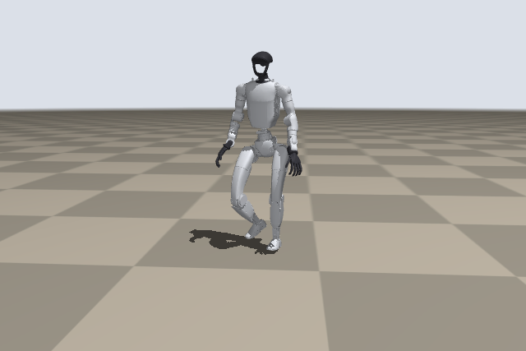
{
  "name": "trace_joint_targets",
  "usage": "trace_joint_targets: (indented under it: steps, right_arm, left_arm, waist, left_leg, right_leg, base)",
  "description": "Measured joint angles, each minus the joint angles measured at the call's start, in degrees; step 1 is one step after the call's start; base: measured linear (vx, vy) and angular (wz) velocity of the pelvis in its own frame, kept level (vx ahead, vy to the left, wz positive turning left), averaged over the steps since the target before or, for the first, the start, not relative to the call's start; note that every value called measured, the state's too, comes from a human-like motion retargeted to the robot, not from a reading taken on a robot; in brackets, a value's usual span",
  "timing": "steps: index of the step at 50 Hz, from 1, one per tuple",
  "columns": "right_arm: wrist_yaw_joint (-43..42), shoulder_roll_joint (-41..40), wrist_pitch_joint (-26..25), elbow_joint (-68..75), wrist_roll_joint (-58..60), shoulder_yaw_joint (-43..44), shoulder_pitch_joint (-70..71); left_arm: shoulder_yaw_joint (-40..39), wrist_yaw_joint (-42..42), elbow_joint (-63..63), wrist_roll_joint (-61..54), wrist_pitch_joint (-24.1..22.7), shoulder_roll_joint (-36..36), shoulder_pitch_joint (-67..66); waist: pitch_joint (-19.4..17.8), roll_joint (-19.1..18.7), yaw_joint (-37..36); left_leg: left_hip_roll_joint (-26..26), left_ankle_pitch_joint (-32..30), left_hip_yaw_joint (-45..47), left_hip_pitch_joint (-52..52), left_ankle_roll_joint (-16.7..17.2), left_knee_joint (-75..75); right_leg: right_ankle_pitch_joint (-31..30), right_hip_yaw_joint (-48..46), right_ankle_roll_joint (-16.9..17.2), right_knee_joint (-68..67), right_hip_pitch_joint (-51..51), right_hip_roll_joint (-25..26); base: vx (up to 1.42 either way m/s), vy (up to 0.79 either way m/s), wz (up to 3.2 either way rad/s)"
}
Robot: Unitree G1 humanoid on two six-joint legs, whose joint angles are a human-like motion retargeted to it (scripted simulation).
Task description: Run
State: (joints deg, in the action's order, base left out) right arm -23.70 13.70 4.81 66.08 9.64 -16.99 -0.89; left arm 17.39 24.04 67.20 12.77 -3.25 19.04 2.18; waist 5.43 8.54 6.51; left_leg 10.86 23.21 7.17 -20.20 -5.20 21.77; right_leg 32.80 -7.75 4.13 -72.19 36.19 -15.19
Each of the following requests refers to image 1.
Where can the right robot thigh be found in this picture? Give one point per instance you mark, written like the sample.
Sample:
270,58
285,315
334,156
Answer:
241,173

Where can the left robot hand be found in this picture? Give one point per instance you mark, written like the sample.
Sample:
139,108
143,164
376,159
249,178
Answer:
294,160

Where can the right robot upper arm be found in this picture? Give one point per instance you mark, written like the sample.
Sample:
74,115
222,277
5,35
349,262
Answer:
238,115

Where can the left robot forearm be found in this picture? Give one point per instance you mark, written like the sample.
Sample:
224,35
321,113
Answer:
292,133

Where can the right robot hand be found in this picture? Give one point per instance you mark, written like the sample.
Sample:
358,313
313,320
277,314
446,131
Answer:
226,147

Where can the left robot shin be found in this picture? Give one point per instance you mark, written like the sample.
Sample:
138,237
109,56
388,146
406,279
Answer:
276,216

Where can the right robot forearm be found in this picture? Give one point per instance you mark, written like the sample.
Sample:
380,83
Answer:
233,131

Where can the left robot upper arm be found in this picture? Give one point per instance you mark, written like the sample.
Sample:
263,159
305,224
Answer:
284,93

